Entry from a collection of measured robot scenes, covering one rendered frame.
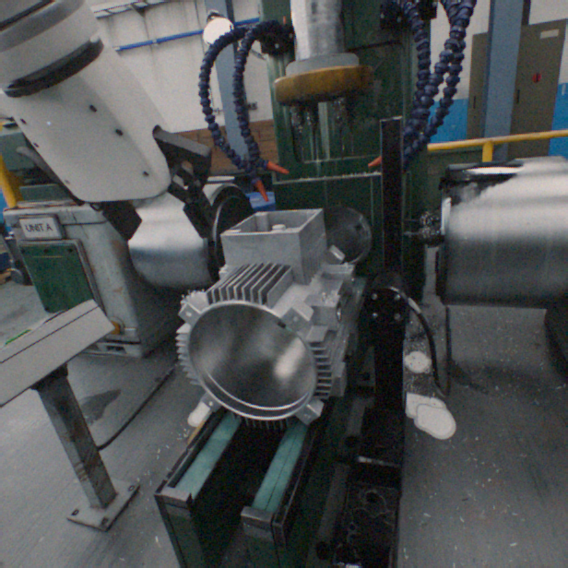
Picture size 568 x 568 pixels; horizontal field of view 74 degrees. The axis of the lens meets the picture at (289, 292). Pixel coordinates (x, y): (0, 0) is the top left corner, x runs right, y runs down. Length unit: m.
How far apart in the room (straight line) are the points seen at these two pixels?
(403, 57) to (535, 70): 5.16
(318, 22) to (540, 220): 0.46
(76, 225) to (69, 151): 0.57
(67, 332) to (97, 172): 0.23
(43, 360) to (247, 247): 0.26
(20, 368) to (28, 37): 0.32
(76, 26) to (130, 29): 6.67
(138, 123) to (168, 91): 6.34
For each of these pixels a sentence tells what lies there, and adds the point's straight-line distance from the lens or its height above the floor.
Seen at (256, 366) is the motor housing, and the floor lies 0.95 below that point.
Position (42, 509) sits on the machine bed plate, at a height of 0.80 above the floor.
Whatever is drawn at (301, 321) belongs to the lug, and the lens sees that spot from 0.38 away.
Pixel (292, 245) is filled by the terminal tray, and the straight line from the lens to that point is 0.44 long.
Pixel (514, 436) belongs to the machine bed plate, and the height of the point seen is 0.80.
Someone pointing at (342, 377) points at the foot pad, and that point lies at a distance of 0.46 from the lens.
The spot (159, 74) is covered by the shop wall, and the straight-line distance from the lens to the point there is 6.72.
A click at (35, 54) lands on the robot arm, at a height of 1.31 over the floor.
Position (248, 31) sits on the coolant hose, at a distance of 0.93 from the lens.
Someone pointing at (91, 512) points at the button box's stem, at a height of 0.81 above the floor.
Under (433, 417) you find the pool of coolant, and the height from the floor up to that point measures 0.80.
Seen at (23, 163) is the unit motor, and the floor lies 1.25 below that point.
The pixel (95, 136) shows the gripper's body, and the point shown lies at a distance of 0.32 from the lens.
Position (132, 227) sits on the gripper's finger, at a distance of 0.43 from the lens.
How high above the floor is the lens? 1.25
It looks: 23 degrees down
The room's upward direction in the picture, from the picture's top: 7 degrees counter-clockwise
